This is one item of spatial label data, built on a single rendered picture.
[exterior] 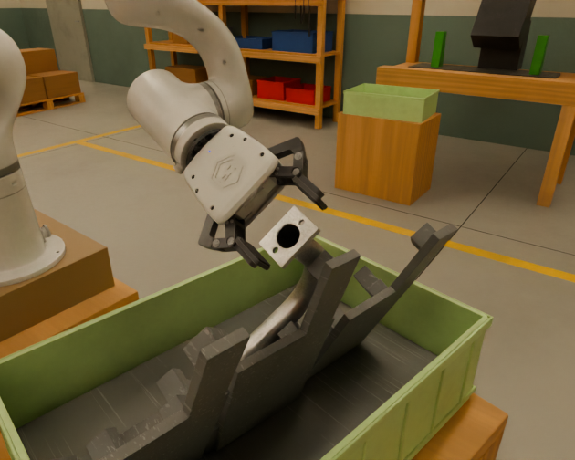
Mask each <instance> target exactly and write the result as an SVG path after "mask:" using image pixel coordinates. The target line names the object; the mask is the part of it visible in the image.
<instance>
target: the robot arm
mask: <svg viewBox="0 0 575 460"><path fill-rule="evenodd" d="M104 1H105V3H106V6H107V8H108V9H109V11H110V13H111V15H112V16H113V17H114V18H115V19H116V20H117V21H118V22H120V23H122V24H124V25H127V26H138V27H148V28H156V29H161V30H166V31H169V32H173V33H174V34H176V35H178V36H180V37H183V38H184V39H185V40H187V41H188V42H189V43H190V44H191V45H192V46H193V47H194V48H195V49H196V50H197V52H198V53H199V55H200V56H201V58H202V60H203V62H204V65H205V68H206V71H207V75H208V80H207V81H205V82H201V83H185V82H182V81H180V80H179V79H178V78H177V77H175V76H174V74H173V73H171V72H169V71H167V70H164V69H152V70H149V71H146V72H144V73H142V74H141V75H139V76H138V77H137V78H136V79H135V80H134V81H133V82H132V84H131V86H130V88H129V91H128V94H127V106H128V110H129V112H130V114H131V116H132V117H133V118H134V119H135V120H136V121H137V122H138V123H139V124H140V125H141V126H142V127H143V128H144V129H145V130H146V131H147V133H148V134H149V135H150V136H151V137H152V138H153V139H154V140H155V141H156V143H157V144H158V145H159V146H160V147H161V148H162V149H163V150H164V151H165V153H166V154H167V155H168V156H169V157H170V158H171V159H172V160H173V161H174V163H175V165H174V166H173V168H174V170H175V171H177V172H178V173H179V174H182V173H183V175H184V178H185V180H186V182H187V183H188V185H189V187H190V189H191V190H192V192H193V194H194V196H195V197H196V198H197V200H198V201H199V203H200V204H201V205H202V207H203V208H204V210H205V211H206V212H207V216H206V219H205V221H204V226H203V229H202V232H201V234H200V237H199V240H198V244H199V245H200V246H203V247H204V248H208V249H212V250H217V251H221V252H234V251H237V252H238V253H239V254H240V256H241V257H242V258H243V259H244V260H245V261H246V262H247V264H248V265H250V266H251V267H253V268H256V267H257V266H259V267H262V268H264V269H265V270H266V271H268V269H269V268H270V264H269V263H268V262H267V261H266V260H265V259H264V258H263V257H262V255H261V254H260V253H259V252H258V251H257V250H256V249H255V248H254V247H253V246H252V245H251V244H249V243H248V242H247V241H246V228H247V227H248V226H249V225H250V224H251V223H252V222H253V221H254V220H255V219H256V217H257V216H258V215H259V214H260V213H261V212H262V211H263V210H264V209H265V208H266V207H267V206H268V205H269V204H270V203H271V201H272V200H273V199H274V198H275V197H276V196H277V195H278V194H279V193H280V192H281V191H282V190H283V188H284V187H285V186H286V185H296V186H297V188H298V189H299V190H300V191H301V192H302V193H303V194H305V195H306V196H307V197H308V198H309V199H310V200H311V201H312V202H313V203H314V204H315V205H317V206H318V207H319V208H320V209H321V210H322V211H323V210H326V208H327V206H326V205H325V203H324V202H323V201H322V200H321V198H322V197H323V196H324V195H325V194H324V193H323V192H322V191H321V190H320V189H319V188H318V187H317V186H316V185H315V184H314V183H312V182H311V181H310V180H309V178H308V159H307V156H306V151H305V147H304V143H303V142H302V140H301V139H300V138H299V137H295V138H293V139H290V140H288V141H284V142H281V143H279V144H277V145H275V146H273V147H270V148H268V149H267V148H266V147H265V146H263V145H262V144H261V143H260V142H258V141H257V140H255V139H254V138H253V137H251V136H250V135H248V134H247V133H245V132H244V131H241V130H239V129H240V128H242V127H244V126H246V125H247V123H248V122H249V121H251V119H252V117H253V112H254V103H253V97H252V92H251V88H250V83H249V79H248V75H247V72H246V65H245V62H244V60H243V56H242V53H241V51H240V48H239V45H238V44H237V42H236V40H235V38H234V36H233V34H232V33H231V32H230V30H229V29H228V27H227V26H226V25H225V24H224V22H223V21H222V20H221V19H220V18H219V17H218V16H216V15H215V14H214V13H213V12H212V11H211V10H209V9H208V8H207V7H205V6H204V5H202V4H201V3H200V2H198V1H197V0H104ZM25 87H26V64H25V61H24V59H23V56H22V54H21V52H20V50H19V48H18V46H17V45H16V43H15V41H14V40H13V39H12V38H11V37H10V36H9V35H8V34H7V33H6V32H4V31H3V30H1V29H0V287H3V286H9V285H13V284H16V283H20V282H23V281H26V280H28V279H30V278H33V277H36V276H39V275H41V274H42V273H44V272H46V271H48V270H49V269H50V268H52V267H53V266H55V265H56V264H57V263H58V262H59V261H60V260H61V259H62V258H63V256H64V255H65V253H66V247H65V243H64V241H63V240H62V239H61V238H60V237H58V236H56V235H51V233H50V231H49V229H48V227H47V226H46V225H43V226H42V227H40V228H39V224H38V221H37V217H36V214H35V210H34V207H33V205H32V202H31V199H30V195H29V192H28V190H27V187H26V181H25V178H24V175H23V172H22V169H21V166H20V163H19V160H18V157H17V154H16V148H15V145H14V141H13V127H14V123H15V119H16V114H17V112H18V109H19V106H20V103H21V101H22V98H23V95H24V91H25ZM290 154H294V156H293V166H284V165H283V164H282V163H281V162H280V160H279V159H281V158H284V157H286V156H289V155H290ZM221 224H223V225H224V226H225V237H224V238H214V237H215V234H216V231H217V228H218V226H219V225H221Z"/></svg>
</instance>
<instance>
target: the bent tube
mask: <svg viewBox="0 0 575 460"><path fill-rule="evenodd" d="M302 221H305V223H304V224H303V225H300V223H301V222H302ZM319 232H320V229H319V228H318V227H317V226H316V225H315V224H313V223H312V222H311V221H310V220H309V219H308V218H307V217H306V216H305V215H304V214H303V213H302V212H301V211H300V210H299V209H298V208H297V207H296V206H295V205H294V206H293V207H292V208H291V209H290V210H289V211H288V212H287V213H286V214H285V215H284V217H283V218H282V219H281V220H280V221H279V222H278V223H277V224H276V225H275V226H274V227H273V228H272V229H271V230H270V231H269V232H268V233H267V235H266V236H265V237H264V238H263V239H262V240H261V241H260V242H259V244H260V245H261V246H262V247H263V248H264V249H265V250H266V251H267V253H268V254H269V255H270V256H271V257H272V258H273V259H274V260H275V261H276V262H277V263H278V265H279V266H280V267H282V268H283V269H285V268H286V267H287V266H288V265H289V263H290V262H291V261H292V260H293V259H294V258H295V259H296V260H297V261H299V262H300V263H302V264H303V265H304V270H303V274H302V276H301V279H300V280H299V282H298V284H297V286H296V287H295V289H294V290H293V291H292V293H291V294H290V295H289V297H288V298H287V299H286V300H285V301H284V302H283V303H282V304H281V305H280V306H279V307H278V308H277V309H276V310H275V311H274V312H273V313H272V314H271V315H270V316H269V317H268V318H267V319H266V320H265V321H264V322H263V323H262V324H261V325H260V326H259V327H257V328H256V329H255V330H254V331H253V332H252V333H251V334H250V338H249V341H248V343H247V344H246V348H245V350H244V353H243V355H242V357H241V360H243V359H245V358H247V357H248V356H250V355H252V354H254V353H256V352H258V351H259V350H262V349H264V348H265V347H266V346H268V345H270V344H272V343H274V342H276V341H277V340H279V339H280V337H279V336H278V335H277V334H278V333H279V332H280V331H281V330H282V329H283V328H285V327H286V325H287V324H288V323H289V322H290V321H293V322H295V323H296V322H297V321H298V320H299V319H300V318H301V317H302V316H303V315H304V314H305V313H306V311H307V309H308V305H309V302H310V300H311V298H312V295H313V293H314V290H315V287H316V285H317V283H318V281H317V279H315V278H314V277H313V276H312V275H311V274H310V273H309V272H308V271H307V268H308V267H309V265H310V264H311V263H312V262H313V261H314V260H315V259H316V258H317V257H318V256H319V255H320V254H321V253H322V252H323V251H324V248H323V247H322V246H321V245H320V244H319V243H318V242H317V241H316V240H314V239H313V238H314V237H315V236H316V235H317V234H318V233H319ZM276 248H278V251H277V252H276V253H275V250H276Z"/></svg>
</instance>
